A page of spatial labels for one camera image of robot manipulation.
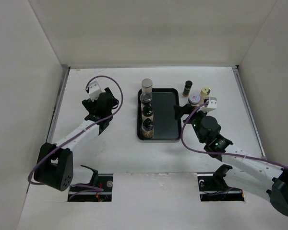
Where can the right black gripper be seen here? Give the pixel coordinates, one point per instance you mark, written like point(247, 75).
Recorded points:
point(181, 110)

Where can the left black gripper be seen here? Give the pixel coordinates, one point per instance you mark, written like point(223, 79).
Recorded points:
point(90, 105)

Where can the black lid bottle front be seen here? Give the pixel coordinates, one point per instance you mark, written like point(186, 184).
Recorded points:
point(147, 113)

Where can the black lid bottle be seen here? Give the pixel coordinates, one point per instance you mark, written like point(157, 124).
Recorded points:
point(148, 128)
point(147, 113)

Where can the clear top pepper grinder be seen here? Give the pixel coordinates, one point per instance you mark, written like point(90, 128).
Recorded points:
point(145, 98)

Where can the silver lid grain bottle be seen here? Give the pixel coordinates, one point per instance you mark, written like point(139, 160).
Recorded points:
point(147, 86)

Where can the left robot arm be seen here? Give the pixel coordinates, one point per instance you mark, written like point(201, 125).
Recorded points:
point(54, 166)

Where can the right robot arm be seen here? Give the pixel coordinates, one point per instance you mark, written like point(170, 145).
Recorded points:
point(261, 177)

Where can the white lid sauce jar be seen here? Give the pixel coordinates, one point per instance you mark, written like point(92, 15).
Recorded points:
point(194, 99)

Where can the black rectangular tray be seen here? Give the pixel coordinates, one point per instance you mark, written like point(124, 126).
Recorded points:
point(166, 127)

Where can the black cap spice jar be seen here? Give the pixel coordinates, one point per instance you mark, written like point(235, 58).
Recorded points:
point(187, 88)

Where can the yellow cap spice bottle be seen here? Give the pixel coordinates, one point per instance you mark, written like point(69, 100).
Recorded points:
point(205, 91)

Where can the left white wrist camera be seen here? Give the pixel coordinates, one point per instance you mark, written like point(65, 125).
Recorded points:
point(93, 90)

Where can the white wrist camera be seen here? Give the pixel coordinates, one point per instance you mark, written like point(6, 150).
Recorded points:
point(210, 104)
point(93, 90)

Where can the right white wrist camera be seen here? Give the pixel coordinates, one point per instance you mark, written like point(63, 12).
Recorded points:
point(210, 104)

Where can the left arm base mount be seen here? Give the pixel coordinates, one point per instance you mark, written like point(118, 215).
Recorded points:
point(88, 185)

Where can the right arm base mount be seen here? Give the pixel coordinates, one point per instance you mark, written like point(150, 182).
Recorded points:
point(213, 188)

